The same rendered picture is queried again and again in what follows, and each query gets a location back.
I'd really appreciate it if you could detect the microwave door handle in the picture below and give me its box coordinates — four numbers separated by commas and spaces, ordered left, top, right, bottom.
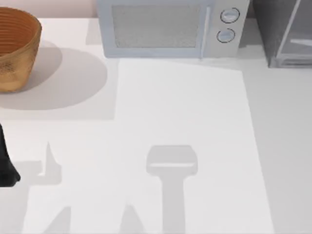
200, 6, 211, 60

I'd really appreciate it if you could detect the round microwave knob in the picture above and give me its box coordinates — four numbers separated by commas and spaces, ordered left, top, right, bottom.
216, 28, 236, 44
220, 7, 240, 24

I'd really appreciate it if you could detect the grey cabinet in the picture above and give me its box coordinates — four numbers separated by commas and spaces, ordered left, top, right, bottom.
252, 0, 312, 69

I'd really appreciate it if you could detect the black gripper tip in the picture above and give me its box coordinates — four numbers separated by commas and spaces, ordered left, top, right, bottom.
0, 123, 21, 189

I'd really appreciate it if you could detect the brown woven basket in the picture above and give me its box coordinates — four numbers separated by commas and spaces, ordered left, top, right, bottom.
0, 6, 42, 93

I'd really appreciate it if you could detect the pale microwave oven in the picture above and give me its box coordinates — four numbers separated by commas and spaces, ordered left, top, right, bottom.
95, 0, 251, 60

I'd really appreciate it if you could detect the microwave oven door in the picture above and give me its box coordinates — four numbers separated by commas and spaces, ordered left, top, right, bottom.
96, 0, 215, 59

